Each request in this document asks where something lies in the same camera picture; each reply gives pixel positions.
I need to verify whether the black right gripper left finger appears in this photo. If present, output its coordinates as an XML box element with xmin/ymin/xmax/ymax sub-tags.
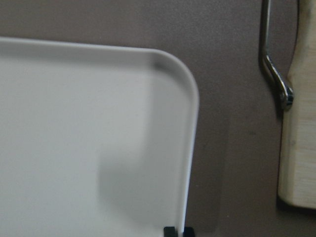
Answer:
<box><xmin>163</xmin><ymin>227</ymin><xmax>176</xmax><ymax>237</ymax></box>

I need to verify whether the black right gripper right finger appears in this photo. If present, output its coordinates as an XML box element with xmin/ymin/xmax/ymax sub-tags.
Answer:
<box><xmin>184</xmin><ymin>227</ymin><xmax>195</xmax><ymax>237</ymax></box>

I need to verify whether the cream rabbit tray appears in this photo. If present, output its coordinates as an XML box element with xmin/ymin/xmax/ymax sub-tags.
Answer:
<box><xmin>0</xmin><ymin>37</ymin><xmax>199</xmax><ymax>237</ymax></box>

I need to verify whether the wooden cutting board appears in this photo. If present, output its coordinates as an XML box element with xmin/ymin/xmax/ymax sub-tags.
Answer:
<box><xmin>278</xmin><ymin>0</ymin><xmax>316</xmax><ymax>209</ymax></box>

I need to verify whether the metal board handle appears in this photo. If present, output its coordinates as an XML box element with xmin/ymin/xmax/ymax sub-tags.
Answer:
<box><xmin>259</xmin><ymin>0</ymin><xmax>294</xmax><ymax>111</ymax></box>

